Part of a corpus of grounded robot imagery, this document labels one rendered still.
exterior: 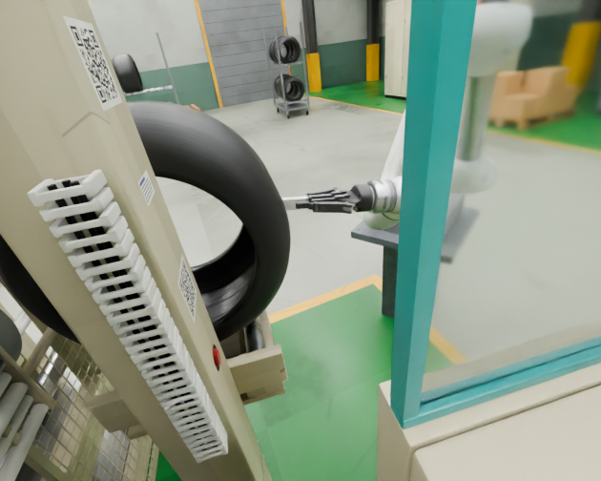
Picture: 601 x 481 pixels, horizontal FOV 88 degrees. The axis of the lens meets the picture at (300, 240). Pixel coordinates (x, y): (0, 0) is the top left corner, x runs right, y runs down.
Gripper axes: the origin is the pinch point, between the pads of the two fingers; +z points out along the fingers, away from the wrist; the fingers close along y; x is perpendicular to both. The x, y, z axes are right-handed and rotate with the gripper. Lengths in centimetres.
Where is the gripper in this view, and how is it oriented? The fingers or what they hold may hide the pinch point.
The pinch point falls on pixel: (294, 203)
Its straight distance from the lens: 80.1
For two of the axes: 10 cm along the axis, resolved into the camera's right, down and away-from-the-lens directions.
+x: -0.2, 8.6, 5.0
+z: -9.7, 1.0, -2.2
